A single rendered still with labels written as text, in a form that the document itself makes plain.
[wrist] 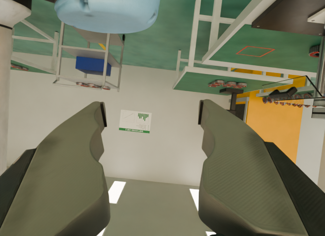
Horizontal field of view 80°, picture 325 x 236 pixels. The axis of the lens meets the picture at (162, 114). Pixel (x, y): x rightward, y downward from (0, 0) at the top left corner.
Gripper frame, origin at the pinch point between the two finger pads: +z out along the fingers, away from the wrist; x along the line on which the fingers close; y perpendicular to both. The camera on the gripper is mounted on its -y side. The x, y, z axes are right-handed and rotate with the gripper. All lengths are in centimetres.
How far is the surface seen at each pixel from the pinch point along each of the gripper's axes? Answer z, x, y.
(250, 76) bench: 171, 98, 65
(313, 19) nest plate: 62, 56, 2
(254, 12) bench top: 71, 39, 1
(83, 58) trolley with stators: 270, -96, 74
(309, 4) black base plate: 57, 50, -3
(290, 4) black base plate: 59, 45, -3
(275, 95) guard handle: 50, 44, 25
